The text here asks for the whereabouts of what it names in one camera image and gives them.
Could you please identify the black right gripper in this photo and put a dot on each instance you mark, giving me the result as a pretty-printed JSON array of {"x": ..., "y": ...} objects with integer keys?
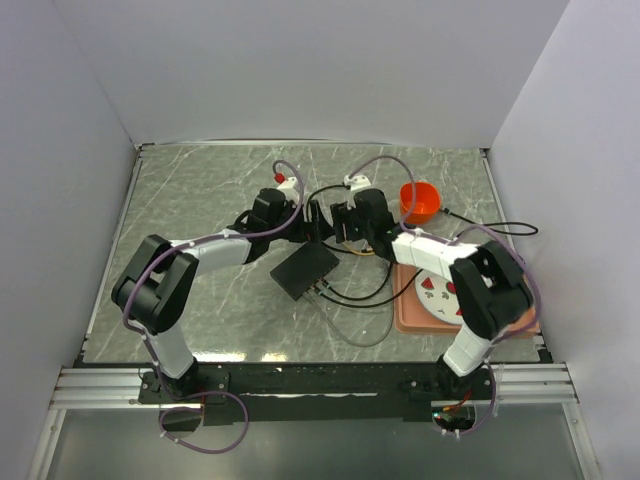
[{"x": 341, "y": 214}]

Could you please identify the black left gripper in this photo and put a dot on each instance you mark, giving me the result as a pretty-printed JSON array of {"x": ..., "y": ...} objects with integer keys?
[{"x": 314, "y": 232}]

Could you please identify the black network switch box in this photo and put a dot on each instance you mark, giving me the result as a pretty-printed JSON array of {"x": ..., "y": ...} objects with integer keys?
[{"x": 303, "y": 268}]

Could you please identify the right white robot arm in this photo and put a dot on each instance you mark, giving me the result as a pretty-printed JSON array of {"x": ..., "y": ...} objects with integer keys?
[{"x": 489, "y": 279}]

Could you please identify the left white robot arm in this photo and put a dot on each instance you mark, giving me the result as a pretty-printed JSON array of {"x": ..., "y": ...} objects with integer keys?
[{"x": 154, "y": 287}]

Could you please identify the orange plastic cup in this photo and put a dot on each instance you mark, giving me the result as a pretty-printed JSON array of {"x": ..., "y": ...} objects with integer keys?
[{"x": 427, "y": 201}]

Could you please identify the pink plastic tray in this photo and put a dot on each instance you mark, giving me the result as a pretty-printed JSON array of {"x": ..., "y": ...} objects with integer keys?
[{"x": 409, "y": 315}]

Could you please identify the white watermelon pattern plate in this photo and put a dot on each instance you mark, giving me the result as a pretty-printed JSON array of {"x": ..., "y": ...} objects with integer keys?
[{"x": 438, "y": 297}]

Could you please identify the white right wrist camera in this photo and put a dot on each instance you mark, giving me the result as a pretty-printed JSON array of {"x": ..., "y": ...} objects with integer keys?
[{"x": 356, "y": 183}]

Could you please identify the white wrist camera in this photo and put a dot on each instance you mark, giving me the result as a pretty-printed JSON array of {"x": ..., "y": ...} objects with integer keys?
[
  {"x": 356, "y": 183},
  {"x": 288, "y": 186}
]

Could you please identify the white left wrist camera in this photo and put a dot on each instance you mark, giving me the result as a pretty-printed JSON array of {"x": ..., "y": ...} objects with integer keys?
[{"x": 288, "y": 186}]

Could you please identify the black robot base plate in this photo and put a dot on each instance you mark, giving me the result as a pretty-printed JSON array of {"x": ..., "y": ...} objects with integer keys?
[{"x": 234, "y": 392}]

